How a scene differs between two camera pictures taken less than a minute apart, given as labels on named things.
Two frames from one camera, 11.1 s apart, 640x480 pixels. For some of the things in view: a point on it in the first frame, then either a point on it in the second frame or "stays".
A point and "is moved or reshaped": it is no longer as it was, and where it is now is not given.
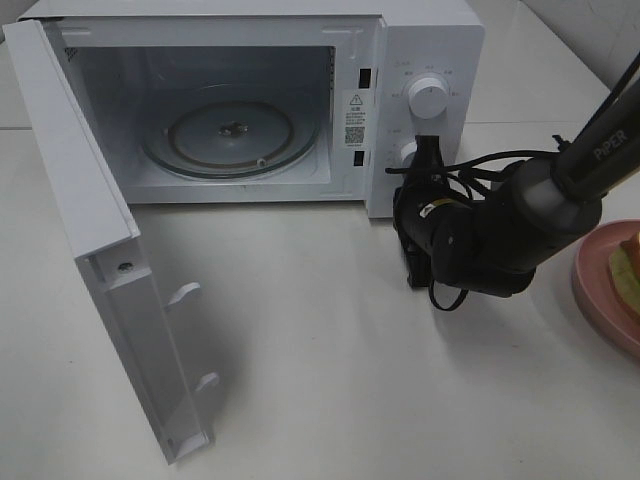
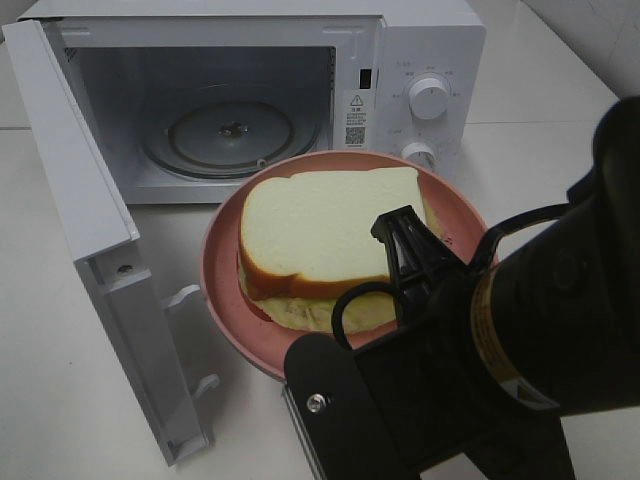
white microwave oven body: x=273 y=101 stays
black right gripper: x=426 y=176 → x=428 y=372
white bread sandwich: x=624 y=267 is moved or reshaped
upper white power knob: x=428 y=98 stays
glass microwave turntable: x=231 y=140 stays
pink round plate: x=606 y=280 is moved or reshaped
